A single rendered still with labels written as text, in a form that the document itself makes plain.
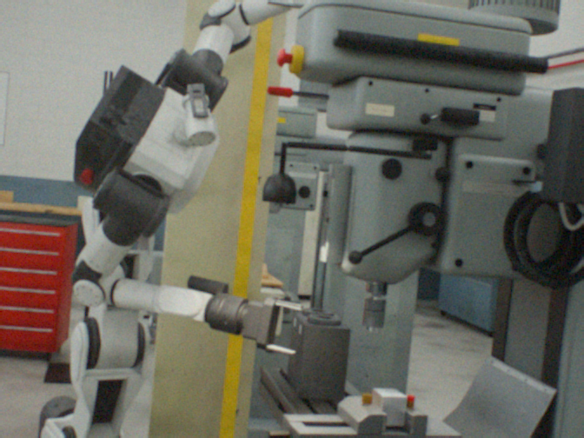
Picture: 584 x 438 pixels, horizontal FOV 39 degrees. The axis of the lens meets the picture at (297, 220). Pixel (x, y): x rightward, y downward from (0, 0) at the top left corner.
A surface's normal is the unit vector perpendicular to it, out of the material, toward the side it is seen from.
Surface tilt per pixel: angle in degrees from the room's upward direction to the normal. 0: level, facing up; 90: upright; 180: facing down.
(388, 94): 90
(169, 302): 76
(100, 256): 123
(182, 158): 57
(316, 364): 90
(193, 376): 90
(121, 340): 80
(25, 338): 90
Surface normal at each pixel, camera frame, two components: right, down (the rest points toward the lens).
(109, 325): 0.53, -0.06
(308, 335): 0.14, 0.07
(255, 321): -0.32, -0.07
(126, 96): 0.49, -0.46
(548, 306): -0.97, -0.08
